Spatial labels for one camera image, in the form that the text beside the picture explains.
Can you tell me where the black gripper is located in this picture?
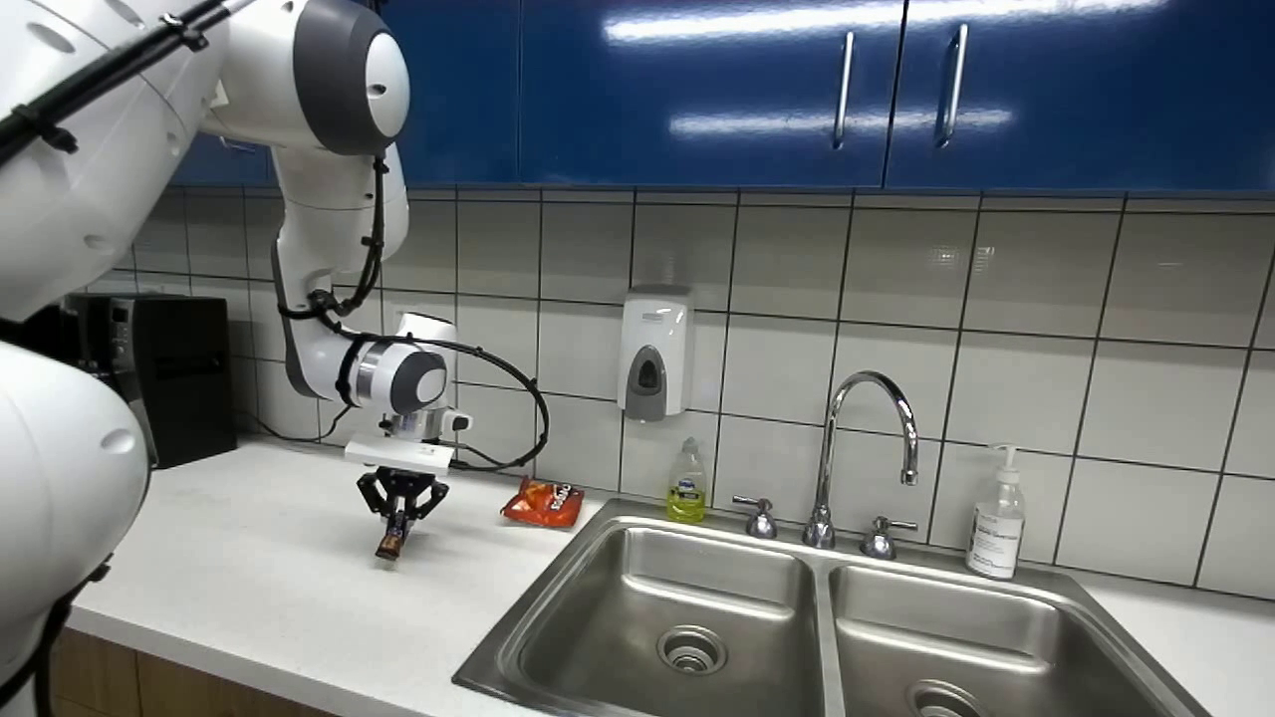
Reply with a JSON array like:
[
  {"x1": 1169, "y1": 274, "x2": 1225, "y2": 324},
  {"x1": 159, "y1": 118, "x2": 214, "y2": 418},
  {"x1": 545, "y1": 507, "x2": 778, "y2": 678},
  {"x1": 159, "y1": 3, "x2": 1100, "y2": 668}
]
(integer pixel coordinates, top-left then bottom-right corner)
[{"x1": 353, "y1": 465, "x2": 453, "y2": 539}]

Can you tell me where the dark candy bar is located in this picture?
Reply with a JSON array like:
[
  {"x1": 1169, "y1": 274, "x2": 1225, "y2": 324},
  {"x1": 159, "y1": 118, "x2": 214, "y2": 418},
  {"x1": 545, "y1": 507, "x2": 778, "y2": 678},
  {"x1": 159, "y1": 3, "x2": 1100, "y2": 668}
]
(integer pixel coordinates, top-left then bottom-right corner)
[{"x1": 373, "y1": 518, "x2": 414, "y2": 567}]

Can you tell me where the stainless steel double sink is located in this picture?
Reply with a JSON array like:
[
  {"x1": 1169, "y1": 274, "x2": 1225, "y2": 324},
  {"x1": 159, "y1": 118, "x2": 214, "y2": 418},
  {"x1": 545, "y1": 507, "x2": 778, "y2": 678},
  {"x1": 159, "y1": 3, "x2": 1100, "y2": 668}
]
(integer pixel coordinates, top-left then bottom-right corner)
[{"x1": 449, "y1": 495, "x2": 1210, "y2": 717}]

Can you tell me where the orange snack packet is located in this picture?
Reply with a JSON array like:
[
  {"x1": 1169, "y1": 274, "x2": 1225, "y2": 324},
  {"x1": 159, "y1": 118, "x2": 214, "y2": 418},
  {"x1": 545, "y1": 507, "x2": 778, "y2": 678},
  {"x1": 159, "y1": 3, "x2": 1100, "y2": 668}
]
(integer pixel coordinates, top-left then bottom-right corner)
[{"x1": 498, "y1": 475, "x2": 588, "y2": 534}]

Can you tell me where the black microwave oven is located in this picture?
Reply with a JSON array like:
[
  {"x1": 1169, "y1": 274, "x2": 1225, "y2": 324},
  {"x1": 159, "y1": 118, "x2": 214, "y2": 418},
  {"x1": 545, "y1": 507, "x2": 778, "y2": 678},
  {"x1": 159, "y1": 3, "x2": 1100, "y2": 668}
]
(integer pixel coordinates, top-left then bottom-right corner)
[{"x1": 62, "y1": 291, "x2": 238, "y2": 471}]

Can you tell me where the yellow-green dish soap bottle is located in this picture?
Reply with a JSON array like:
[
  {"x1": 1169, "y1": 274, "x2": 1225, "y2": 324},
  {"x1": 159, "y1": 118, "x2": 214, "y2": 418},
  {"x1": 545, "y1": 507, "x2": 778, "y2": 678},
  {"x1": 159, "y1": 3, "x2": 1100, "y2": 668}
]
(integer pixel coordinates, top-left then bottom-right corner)
[{"x1": 661, "y1": 433, "x2": 715, "y2": 527}]

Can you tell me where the wooden base cabinet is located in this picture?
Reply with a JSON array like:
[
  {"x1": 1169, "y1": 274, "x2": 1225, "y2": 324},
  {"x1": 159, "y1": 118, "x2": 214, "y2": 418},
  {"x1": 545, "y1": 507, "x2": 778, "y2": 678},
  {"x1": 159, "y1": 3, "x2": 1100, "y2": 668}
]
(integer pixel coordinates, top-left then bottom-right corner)
[{"x1": 43, "y1": 629, "x2": 335, "y2": 717}]

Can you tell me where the chrome gooseneck faucet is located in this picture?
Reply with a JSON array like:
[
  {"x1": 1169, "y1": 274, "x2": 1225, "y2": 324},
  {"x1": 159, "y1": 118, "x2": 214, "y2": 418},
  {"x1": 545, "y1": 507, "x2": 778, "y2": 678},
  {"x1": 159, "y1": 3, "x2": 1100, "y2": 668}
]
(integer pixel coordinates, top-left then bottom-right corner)
[{"x1": 800, "y1": 368, "x2": 926, "y2": 550}]

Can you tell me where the white pump soap bottle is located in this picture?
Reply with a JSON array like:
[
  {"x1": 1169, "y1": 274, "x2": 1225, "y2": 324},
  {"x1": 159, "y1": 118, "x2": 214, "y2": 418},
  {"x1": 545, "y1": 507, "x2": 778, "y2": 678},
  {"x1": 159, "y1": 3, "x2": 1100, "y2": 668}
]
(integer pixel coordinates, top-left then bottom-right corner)
[{"x1": 963, "y1": 441, "x2": 1027, "y2": 580}]

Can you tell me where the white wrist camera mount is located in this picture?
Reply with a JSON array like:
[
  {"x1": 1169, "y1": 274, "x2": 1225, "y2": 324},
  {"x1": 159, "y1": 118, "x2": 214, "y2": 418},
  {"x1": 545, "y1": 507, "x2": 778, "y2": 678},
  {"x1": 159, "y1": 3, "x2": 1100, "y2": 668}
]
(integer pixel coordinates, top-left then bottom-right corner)
[{"x1": 341, "y1": 433, "x2": 458, "y2": 477}]

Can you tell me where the white wall soap dispenser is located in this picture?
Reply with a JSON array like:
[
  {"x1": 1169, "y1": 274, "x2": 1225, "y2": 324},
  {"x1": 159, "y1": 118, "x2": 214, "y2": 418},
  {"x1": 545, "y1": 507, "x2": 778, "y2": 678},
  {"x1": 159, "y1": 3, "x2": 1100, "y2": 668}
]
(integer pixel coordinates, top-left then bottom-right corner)
[{"x1": 616, "y1": 291, "x2": 692, "y2": 425}]

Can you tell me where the chrome faucet tap handle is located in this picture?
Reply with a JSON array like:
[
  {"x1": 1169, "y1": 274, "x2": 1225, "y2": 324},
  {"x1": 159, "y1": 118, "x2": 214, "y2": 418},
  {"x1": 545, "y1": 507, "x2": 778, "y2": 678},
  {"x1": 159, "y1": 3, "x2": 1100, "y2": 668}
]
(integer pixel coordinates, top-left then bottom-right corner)
[
  {"x1": 855, "y1": 513, "x2": 919, "y2": 560},
  {"x1": 734, "y1": 495, "x2": 786, "y2": 543}
]

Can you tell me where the silver cabinet door handle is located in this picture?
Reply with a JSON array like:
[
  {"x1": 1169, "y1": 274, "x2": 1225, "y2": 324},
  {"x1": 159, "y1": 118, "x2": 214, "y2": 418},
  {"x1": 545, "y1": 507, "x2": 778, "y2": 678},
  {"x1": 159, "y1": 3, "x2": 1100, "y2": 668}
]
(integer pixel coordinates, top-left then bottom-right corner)
[
  {"x1": 827, "y1": 28, "x2": 862, "y2": 151},
  {"x1": 936, "y1": 21, "x2": 974, "y2": 151}
]

